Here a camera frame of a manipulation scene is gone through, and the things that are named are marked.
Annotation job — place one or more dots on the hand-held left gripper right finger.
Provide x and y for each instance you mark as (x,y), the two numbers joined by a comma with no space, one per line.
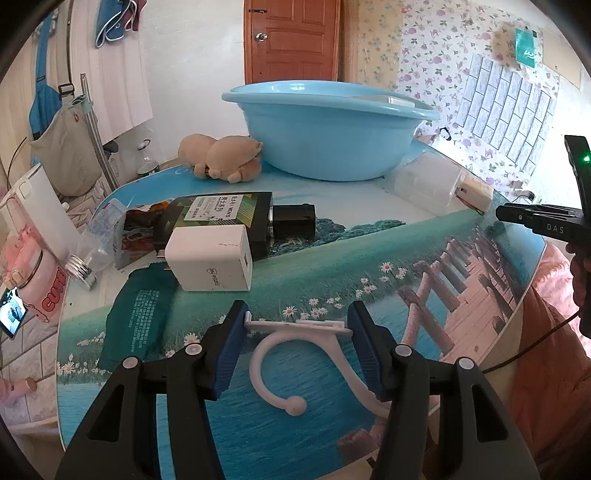
(367,346)

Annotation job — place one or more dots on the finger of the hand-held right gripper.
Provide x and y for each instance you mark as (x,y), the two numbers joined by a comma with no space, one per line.
(540,208)
(515,217)

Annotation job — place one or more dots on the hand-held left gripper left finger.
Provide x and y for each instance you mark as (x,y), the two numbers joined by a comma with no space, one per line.
(228,350)

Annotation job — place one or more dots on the white plastic hook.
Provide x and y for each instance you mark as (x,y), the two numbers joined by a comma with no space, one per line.
(263,360)

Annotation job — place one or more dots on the clear box of wooden sticks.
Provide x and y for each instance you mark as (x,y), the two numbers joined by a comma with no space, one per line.
(429,184)

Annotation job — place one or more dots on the dark green bottle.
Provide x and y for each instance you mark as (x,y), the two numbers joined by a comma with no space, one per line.
(217,217)

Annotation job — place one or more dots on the clear jar with metal cap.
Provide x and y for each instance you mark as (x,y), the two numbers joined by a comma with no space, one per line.
(92,258)

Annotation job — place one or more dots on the beige plush toy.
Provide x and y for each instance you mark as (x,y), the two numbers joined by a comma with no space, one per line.
(226,154)

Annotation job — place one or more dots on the blue plastic basin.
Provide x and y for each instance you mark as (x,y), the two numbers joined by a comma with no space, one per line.
(323,138)

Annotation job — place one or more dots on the scenic printed desktop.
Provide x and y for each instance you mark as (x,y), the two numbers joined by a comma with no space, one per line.
(323,286)

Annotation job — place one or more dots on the white charger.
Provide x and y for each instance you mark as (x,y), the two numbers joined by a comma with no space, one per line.
(207,258)

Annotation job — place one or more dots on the dark green sachet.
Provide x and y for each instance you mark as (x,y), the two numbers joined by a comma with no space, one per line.
(138,318)

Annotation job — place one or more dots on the pink quilted clothing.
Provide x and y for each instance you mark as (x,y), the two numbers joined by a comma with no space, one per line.
(549,392)

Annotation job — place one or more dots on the clear plastic packet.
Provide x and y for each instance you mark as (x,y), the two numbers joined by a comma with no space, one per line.
(106,219)

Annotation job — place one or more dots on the white brick pattern cabinet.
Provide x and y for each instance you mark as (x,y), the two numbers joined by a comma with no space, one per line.
(27,350)

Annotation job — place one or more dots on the clear water bottle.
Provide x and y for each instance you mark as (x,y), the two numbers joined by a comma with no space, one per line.
(147,164)

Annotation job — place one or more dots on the pink drinking bottle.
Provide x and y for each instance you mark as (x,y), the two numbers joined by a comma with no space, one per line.
(32,286)

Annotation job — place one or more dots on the pink handheld torch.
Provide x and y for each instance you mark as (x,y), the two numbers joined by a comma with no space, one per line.
(16,390)

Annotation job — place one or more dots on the smartphone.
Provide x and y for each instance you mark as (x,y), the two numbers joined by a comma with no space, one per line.
(11,314)

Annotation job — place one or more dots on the white electric kettle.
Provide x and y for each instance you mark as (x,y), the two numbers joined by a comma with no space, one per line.
(41,207)

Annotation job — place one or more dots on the metal folding rack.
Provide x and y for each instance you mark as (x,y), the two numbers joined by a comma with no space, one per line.
(99,147)

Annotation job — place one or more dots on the grey tote bag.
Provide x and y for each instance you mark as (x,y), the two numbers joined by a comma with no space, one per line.
(64,152)

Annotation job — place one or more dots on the brown wooden door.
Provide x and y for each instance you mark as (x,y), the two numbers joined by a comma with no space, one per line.
(295,41)

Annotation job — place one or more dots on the white hanging sheet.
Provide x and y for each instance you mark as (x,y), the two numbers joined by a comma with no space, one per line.
(120,83)

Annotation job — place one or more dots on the metal door knob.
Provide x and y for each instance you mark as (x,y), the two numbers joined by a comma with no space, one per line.
(261,37)

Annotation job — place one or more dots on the blue hanging apron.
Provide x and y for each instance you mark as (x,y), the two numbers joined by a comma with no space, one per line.
(41,92)

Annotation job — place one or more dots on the blue hanging cloth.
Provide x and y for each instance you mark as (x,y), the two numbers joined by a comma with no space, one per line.
(113,23)

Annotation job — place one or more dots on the white brick wall sticker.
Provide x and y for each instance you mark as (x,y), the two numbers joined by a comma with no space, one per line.
(508,110)

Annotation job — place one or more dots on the green wall poster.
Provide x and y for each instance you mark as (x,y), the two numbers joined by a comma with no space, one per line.
(525,48)

